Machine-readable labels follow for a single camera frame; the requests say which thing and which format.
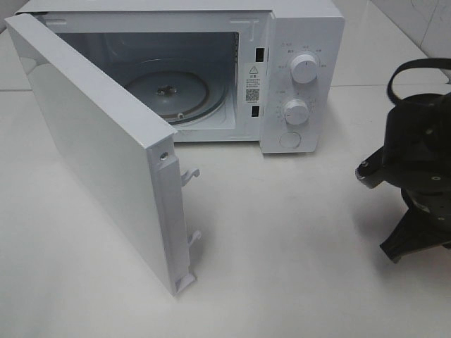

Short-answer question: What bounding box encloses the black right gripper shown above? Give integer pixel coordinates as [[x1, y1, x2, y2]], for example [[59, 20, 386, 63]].
[[380, 189, 450, 263]]

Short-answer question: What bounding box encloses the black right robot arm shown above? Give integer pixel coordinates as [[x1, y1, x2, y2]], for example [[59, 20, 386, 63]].
[[381, 94, 450, 263]]

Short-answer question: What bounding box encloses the white microwave oven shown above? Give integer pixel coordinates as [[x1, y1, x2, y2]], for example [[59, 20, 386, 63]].
[[14, 1, 345, 154]]

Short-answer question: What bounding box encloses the white microwave door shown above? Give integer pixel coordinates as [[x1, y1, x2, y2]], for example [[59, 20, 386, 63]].
[[6, 14, 201, 294]]

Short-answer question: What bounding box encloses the glass microwave turntable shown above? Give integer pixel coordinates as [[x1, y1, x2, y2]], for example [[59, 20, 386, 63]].
[[125, 71, 209, 124]]

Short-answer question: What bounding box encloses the white warning label sticker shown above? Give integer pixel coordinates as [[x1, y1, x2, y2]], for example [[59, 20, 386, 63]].
[[243, 63, 264, 104]]

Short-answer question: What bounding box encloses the round white door button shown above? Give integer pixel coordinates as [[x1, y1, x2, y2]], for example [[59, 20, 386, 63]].
[[279, 132, 302, 149]]

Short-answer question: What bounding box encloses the white microwave knob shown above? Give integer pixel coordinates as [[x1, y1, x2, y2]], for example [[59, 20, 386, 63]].
[[289, 51, 320, 85], [283, 99, 310, 125]]

